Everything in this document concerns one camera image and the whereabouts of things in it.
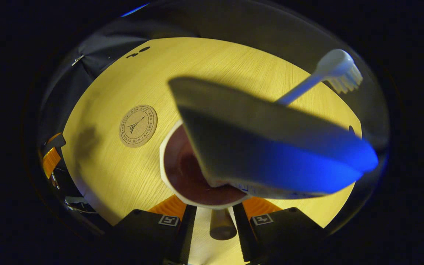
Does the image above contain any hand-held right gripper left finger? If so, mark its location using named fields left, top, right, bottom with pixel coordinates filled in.
left=114, top=195, right=197, bottom=265

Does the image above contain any white toothpaste tube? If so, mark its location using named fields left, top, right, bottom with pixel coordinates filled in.
left=169, top=77, right=379, bottom=199

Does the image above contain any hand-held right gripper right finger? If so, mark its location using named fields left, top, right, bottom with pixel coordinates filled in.
left=233, top=197, right=325, bottom=262

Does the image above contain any beige cup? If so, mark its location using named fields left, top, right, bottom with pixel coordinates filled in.
left=159, top=120, right=253, bottom=240

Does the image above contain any round cork coaster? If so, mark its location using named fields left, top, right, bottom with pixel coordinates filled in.
left=119, top=105, right=158, bottom=148

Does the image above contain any white toothbrush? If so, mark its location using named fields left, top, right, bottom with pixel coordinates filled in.
left=275, top=49, right=363, bottom=106

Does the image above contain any wooden desktop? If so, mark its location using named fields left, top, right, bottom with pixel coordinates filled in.
left=63, top=37, right=363, bottom=265

